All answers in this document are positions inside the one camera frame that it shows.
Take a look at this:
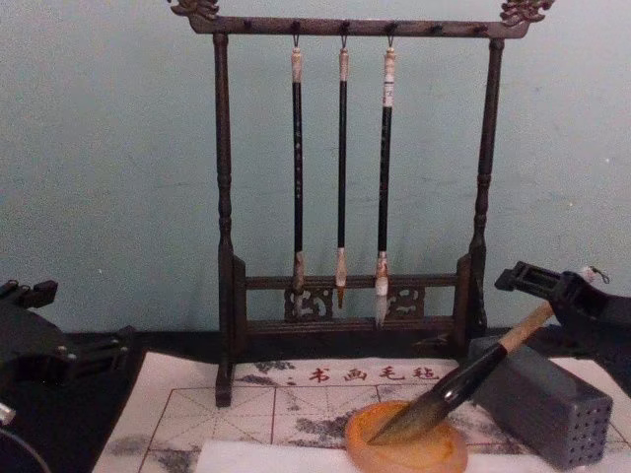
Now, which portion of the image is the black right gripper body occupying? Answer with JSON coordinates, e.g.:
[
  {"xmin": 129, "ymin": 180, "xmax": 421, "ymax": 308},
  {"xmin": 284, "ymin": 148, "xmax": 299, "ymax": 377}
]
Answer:
[{"xmin": 556, "ymin": 270, "xmax": 631, "ymax": 357}]

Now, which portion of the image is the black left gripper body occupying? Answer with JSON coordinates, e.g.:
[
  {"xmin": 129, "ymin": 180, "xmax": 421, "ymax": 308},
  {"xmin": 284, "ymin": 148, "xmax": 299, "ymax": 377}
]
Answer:
[{"xmin": 0, "ymin": 294, "xmax": 75, "ymax": 391}]

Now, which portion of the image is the large brush with tan handle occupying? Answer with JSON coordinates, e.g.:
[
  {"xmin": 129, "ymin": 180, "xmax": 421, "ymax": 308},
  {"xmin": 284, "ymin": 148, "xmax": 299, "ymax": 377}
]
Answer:
[{"xmin": 367, "ymin": 266, "xmax": 612, "ymax": 445}]

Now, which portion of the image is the black table cloth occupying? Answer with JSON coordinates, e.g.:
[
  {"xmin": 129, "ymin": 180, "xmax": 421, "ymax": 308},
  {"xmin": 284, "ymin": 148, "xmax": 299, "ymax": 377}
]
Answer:
[{"xmin": 0, "ymin": 325, "xmax": 631, "ymax": 473}]

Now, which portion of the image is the grey block with holes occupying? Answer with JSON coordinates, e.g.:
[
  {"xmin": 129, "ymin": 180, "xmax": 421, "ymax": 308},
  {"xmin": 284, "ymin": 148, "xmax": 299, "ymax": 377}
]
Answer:
[{"xmin": 467, "ymin": 336, "xmax": 615, "ymax": 470}]

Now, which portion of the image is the white felt mat, red grid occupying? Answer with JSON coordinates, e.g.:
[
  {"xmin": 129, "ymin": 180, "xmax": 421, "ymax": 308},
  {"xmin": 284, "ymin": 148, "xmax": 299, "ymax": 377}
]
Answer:
[{"xmin": 92, "ymin": 350, "xmax": 631, "ymax": 473}]

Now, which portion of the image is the hanging brush with white label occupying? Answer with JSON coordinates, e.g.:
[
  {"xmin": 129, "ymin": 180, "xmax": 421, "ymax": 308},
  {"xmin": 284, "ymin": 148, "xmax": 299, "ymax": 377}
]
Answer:
[{"xmin": 374, "ymin": 33, "xmax": 399, "ymax": 330}]

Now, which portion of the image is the white paper sheet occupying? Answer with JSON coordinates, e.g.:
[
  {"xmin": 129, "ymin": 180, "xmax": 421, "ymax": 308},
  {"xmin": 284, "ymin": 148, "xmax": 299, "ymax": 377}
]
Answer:
[{"xmin": 195, "ymin": 439, "xmax": 631, "ymax": 473}]

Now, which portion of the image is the round amber ink dish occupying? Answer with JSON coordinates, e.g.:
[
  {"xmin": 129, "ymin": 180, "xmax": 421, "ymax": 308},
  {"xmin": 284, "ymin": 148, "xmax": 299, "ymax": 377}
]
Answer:
[{"xmin": 343, "ymin": 399, "xmax": 470, "ymax": 473}]

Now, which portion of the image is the dark carved wooden brush rack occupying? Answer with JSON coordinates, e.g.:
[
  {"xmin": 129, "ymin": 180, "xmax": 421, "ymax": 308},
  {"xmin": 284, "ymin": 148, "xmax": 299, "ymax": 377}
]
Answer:
[{"xmin": 167, "ymin": 0, "xmax": 556, "ymax": 408}]

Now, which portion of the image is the thin hanging brush, amber tip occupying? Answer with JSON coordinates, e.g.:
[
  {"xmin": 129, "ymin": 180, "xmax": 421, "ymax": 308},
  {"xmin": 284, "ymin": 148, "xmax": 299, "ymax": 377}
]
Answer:
[{"xmin": 335, "ymin": 33, "xmax": 352, "ymax": 309}]

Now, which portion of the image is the hanging brush with grey bristles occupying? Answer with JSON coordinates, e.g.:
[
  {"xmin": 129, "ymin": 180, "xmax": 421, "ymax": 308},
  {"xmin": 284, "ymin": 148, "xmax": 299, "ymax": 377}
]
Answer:
[{"xmin": 289, "ymin": 33, "xmax": 309, "ymax": 320}]

